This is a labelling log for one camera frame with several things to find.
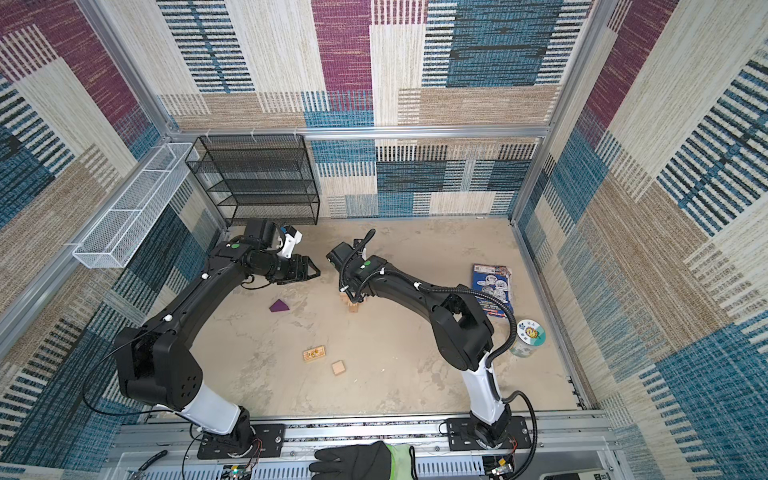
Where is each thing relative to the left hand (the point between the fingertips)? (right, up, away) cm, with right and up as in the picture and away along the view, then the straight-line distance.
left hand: (312, 269), depth 84 cm
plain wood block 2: (+7, -10, +13) cm, 18 cm away
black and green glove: (+16, -43, -13) cm, 48 cm away
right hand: (+11, -5, +7) cm, 14 cm away
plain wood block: (+10, -13, +12) cm, 20 cm away
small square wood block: (+7, -27, 0) cm, 28 cm away
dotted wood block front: (0, -24, +3) cm, 24 cm away
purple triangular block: (-14, -13, +13) cm, 23 cm away
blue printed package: (+55, -5, +16) cm, 58 cm away
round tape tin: (+59, -17, -2) cm, 62 cm away
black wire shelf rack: (-26, +31, +25) cm, 48 cm away
